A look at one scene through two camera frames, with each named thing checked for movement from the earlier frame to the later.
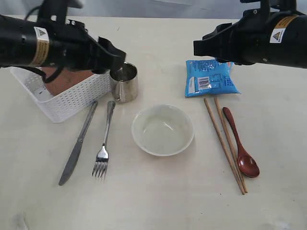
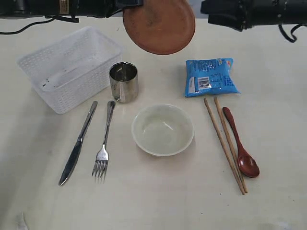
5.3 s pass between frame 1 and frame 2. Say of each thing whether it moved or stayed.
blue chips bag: stayed
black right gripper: moved
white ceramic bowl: stayed
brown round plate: moved
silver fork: stayed
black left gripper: moved
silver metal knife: stayed
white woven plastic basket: moved
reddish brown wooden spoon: stayed
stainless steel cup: stayed
